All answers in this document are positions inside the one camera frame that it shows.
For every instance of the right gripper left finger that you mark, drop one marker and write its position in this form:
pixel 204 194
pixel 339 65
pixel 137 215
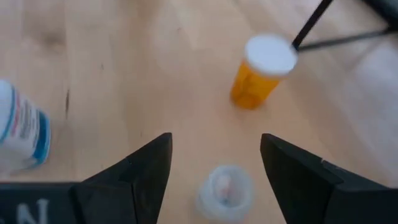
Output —
pixel 140 180

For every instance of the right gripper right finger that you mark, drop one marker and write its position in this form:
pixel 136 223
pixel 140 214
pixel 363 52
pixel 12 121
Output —
pixel 304 186

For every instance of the clear pill vial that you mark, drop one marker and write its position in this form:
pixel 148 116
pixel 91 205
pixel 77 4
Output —
pixel 225 193

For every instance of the large orange pill vial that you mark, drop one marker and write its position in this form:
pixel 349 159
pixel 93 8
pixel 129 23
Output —
pixel 261 71

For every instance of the large white supplement bottle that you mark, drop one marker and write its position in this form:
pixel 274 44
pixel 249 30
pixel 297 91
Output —
pixel 21 130

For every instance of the wooden shelf black legs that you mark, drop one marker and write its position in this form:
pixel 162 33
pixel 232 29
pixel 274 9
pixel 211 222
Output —
pixel 311 21

